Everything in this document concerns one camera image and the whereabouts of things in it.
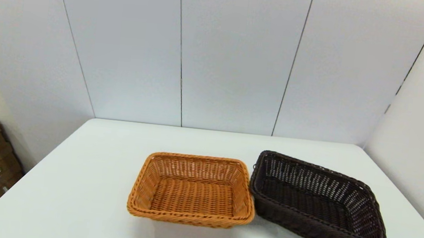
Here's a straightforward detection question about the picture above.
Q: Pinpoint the orange wicker basket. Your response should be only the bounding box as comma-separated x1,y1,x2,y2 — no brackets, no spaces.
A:
125,149,261,232

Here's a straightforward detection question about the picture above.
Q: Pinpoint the dark brown wicker basket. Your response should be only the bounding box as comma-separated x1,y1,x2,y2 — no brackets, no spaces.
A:
245,149,395,238

